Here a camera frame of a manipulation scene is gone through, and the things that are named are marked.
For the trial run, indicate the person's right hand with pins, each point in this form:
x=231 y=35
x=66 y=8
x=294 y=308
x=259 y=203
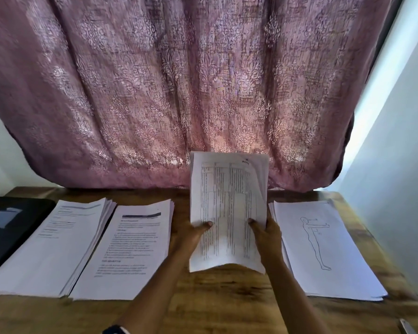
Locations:
x=268 y=240

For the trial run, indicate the stack of printed papers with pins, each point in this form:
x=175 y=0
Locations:
x=49 y=247

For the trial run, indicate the person's left forearm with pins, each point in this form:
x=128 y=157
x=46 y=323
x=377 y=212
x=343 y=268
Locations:
x=150 y=295

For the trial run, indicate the stack with dark header bar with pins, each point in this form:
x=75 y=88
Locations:
x=125 y=254

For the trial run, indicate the person's left hand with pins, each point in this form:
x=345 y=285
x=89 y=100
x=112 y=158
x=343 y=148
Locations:
x=187 y=238

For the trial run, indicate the person's right forearm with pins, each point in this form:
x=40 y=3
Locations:
x=292 y=299

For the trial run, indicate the dark window frame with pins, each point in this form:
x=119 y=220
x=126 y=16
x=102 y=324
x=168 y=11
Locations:
x=380 y=59

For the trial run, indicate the silver yellow black stapler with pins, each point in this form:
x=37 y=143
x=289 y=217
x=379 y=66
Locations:
x=407 y=326

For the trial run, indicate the pink patterned curtain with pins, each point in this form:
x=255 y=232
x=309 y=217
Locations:
x=188 y=80

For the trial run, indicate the black folder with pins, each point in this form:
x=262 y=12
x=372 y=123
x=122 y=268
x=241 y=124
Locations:
x=10 y=226

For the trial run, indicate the stack of table-printed sheets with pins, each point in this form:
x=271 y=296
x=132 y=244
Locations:
x=230 y=198

